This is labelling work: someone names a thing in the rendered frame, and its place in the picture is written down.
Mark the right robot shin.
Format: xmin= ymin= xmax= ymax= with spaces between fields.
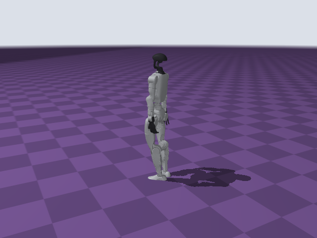
xmin=161 ymin=141 xmax=169 ymax=173

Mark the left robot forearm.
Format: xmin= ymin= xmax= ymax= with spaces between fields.
xmin=146 ymin=96 xmax=155 ymax=121

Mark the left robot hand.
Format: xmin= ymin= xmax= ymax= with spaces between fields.
xmin=148 ymin=117 xmax=159 ymax=134

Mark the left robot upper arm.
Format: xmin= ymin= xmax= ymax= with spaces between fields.
xmin=148 ymin=75 xmax=158 ymax=101

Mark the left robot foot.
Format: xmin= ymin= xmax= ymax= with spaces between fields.
xmin=148 ymin=175 xmax=167 ymax=180

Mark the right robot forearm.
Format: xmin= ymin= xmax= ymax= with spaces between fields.
xmin=161 ymin=95 xmax=167 ymax=112

